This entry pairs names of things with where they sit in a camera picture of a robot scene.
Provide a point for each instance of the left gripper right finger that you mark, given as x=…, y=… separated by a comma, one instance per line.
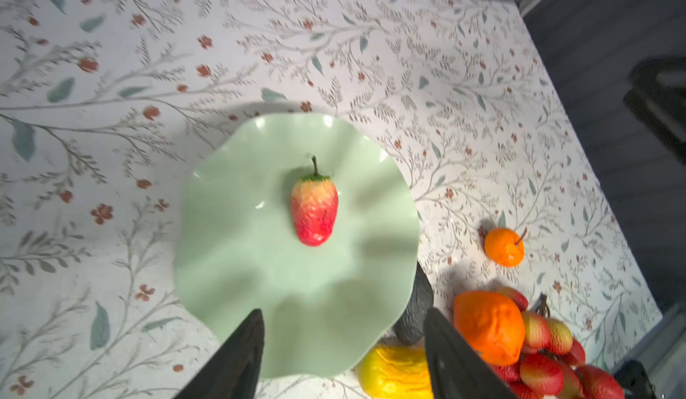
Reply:
x=455, y=368

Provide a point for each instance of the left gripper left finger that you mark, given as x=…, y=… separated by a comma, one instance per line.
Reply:
x=233, y=371

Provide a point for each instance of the large fake orange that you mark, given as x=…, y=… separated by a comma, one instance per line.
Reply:
x=491, y=324

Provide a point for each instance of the dark fake avocado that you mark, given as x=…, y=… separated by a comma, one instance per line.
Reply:
x=409, y=327

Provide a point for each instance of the yellow fake squash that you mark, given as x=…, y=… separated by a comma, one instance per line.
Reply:
x=395, y=372

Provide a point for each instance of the red fake grape bunch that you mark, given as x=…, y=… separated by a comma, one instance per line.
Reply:
x=552, y=362

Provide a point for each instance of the small orange fake tangerine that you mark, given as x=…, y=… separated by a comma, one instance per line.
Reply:
x=505, y=247

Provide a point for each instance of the green scalloped fruit bowl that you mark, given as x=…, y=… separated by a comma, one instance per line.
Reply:
x=324, y=307

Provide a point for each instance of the red fake strawberry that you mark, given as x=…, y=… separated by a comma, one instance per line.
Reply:
x=314, y=205

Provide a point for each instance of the floral table mat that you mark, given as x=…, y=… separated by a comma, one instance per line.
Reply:
x=164, y=160

